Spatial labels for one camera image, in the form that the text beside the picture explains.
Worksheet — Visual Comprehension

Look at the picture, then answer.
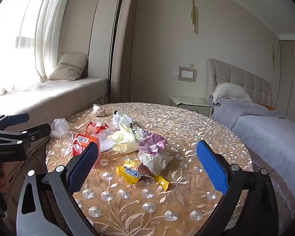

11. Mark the clear plastic bag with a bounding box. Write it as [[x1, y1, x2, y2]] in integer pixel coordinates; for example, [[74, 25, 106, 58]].
[[50, 118, 70, 138]]

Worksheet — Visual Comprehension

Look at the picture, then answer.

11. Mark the beige cushion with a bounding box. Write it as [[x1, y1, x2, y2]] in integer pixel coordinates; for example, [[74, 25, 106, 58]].
[[47, 53, 89, 81]]

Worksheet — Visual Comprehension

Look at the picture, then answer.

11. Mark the taupe curtain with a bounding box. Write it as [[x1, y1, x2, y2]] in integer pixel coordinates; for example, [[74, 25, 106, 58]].
[[110, 0, 141, 104]]

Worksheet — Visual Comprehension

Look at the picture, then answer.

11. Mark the beige window seat mat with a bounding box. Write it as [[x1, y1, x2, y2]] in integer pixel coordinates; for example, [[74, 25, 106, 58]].
[[0, 77, 111, 131]]

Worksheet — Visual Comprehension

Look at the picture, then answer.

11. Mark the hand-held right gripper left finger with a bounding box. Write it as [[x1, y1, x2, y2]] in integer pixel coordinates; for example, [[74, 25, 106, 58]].
[[16, 141, 100, 236]]

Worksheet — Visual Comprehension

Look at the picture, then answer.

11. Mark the purple foil wrapper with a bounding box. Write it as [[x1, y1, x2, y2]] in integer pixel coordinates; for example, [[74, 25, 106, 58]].
[[138, 131, 168, 155]]

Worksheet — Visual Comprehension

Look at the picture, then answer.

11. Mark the person's left hand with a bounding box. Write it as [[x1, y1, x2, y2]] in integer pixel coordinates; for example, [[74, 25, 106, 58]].
[[0, 163, 10, 193]]

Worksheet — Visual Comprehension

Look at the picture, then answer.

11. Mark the yellow snack wrapper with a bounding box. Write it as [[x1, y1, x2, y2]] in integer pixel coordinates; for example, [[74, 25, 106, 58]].
[[116, 156, 170, 192]]

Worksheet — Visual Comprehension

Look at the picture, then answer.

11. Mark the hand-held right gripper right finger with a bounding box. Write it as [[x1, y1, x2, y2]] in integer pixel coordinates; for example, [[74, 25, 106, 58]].
[[195, 140, 279, 236]]

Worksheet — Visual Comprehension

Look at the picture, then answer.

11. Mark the framed wall switch panel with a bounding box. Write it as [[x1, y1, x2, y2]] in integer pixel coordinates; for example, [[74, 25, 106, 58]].
[[178, 65, 197, 82]]

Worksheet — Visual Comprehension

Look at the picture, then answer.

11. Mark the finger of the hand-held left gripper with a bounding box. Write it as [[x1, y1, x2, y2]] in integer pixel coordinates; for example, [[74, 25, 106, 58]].
[[0, 124, 52, 153], [0, 112, 30, 131]]

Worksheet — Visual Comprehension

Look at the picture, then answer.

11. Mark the white sheer curtain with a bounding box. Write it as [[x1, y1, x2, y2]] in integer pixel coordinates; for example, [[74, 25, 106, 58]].
[[15, 0, 78, 84]]

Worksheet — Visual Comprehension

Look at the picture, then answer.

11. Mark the bed with grey blanket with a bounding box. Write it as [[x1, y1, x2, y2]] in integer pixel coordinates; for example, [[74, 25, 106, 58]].
[[209, 97, 295, 186]]

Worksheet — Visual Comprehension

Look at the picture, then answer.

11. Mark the beige tufted headboard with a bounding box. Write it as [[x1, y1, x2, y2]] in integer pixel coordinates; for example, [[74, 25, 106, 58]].
[[206, 58, 272, 110]]

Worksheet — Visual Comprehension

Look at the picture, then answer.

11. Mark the white ruffled pillow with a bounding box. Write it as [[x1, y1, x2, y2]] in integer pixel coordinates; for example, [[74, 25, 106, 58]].
[[209, 82, 254, 104]]

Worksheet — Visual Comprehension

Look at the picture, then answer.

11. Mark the silver foil wrapper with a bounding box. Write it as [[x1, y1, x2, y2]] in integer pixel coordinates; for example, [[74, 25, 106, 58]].
[[132, 125, 151, 143]]

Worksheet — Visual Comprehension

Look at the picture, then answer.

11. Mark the spotted crumpled white paper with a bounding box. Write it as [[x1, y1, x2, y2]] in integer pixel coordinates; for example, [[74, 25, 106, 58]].
[[91, 104, 107, 117]]

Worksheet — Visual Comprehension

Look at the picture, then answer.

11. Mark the embroidered lace tablecloth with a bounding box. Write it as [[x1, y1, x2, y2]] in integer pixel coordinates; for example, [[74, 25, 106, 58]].
[[45, 102, 254, 236]]

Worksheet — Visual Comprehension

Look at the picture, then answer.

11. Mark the white tissue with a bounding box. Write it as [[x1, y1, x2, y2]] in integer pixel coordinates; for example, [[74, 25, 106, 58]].
[[138, 150, 174, 177]]

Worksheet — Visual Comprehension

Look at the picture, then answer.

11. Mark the orange snack packet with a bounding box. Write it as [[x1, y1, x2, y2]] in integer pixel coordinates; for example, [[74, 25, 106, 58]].
[[72, 133, 100, 157]]

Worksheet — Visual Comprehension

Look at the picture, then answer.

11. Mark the white nightstand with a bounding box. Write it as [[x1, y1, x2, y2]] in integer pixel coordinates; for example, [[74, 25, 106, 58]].
[[169, 96, 212, 118]]

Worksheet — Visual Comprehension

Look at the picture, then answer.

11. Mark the beige wardrobe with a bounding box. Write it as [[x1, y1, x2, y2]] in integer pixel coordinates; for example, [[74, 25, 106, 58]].
[[276, 33, 295, 129]]

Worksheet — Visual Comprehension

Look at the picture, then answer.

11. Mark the pale yellow plastic bag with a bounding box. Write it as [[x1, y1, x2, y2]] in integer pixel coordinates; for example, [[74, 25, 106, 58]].
[[108, 123, 143, 155]]

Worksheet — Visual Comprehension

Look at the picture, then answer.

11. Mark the flat white paper slip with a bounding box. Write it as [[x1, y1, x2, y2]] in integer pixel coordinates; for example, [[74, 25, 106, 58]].
[[95, 131, 118, 153]]

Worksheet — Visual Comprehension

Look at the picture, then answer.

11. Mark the red foil wrapper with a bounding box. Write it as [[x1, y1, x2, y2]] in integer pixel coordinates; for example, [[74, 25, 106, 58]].
[[86, 121, 110, 136]]

